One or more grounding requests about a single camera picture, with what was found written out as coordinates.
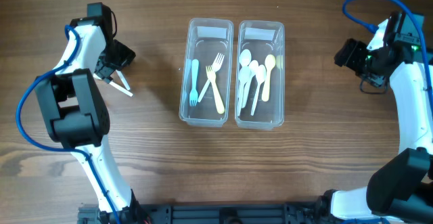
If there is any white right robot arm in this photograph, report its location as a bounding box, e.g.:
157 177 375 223
315 38 432 223

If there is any white plastic spoon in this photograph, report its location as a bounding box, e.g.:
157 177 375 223
242 60 258 108
239 49 252 67
250 65 266 116
236 66 251 116

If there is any yellow plastic fork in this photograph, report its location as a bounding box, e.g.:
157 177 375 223
206 66 225 114

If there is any blue plastic fork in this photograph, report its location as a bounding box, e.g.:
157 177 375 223
189 59 200 107

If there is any yellow plastic spoon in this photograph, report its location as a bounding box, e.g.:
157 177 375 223
261 54 276 102

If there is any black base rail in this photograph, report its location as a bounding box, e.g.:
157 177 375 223
76 202 334 224

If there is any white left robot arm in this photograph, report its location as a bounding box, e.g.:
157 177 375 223
35 16 139 223

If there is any clear right plastic container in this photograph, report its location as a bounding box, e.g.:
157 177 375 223
235 20 285 130

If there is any clear plastic container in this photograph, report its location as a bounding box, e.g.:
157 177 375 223
179 18 233 127
235 20 285 130

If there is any clear left plastic container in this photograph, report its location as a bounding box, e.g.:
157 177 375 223
179 18 233 127

